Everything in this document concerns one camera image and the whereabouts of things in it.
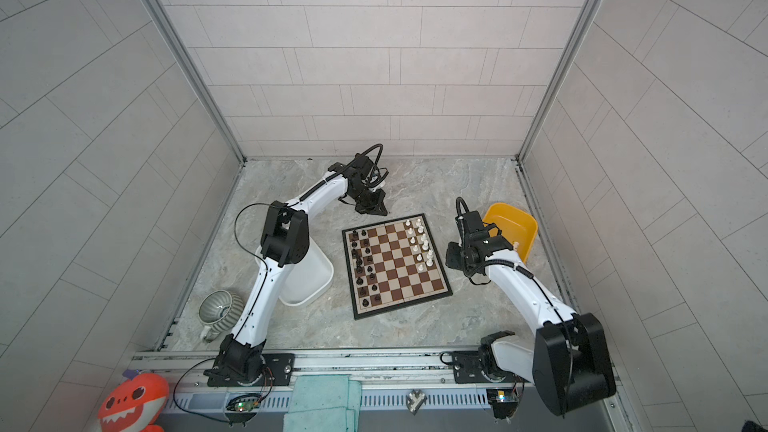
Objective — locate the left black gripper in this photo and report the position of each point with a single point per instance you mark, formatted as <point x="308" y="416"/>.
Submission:
<point x="375" y="205"/>

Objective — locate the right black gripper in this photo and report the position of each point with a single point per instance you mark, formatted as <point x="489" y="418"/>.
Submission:
<point x="450" y="258"/>

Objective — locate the yellow plastic bowl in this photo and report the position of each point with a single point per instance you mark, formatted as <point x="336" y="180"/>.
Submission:
<point x="517" y="226"/>

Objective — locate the folding chess board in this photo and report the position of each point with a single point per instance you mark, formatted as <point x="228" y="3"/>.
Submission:
<point x="392" y="265"/>

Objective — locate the white plastic tray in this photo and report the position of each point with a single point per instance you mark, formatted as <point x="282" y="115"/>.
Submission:
<point x="297" y="285"/>

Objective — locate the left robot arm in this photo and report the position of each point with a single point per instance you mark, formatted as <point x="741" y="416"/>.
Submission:
<point x="284" y="243"/>

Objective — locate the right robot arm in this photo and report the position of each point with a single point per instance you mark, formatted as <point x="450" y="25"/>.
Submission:
<point x="569" y="363"/>

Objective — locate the striped grey cup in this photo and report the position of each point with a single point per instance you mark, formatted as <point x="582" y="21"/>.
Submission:
<point x="218" y="313"/>

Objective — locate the green cloth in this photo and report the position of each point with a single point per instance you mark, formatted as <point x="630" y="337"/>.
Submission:
<point x="324" y="403"/>

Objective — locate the red shark plush toy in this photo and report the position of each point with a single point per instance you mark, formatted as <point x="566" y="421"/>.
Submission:
<point x="135" y="405"/>

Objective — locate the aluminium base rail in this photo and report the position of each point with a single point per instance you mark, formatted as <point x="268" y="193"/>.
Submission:
<point x="375" y="368"/>

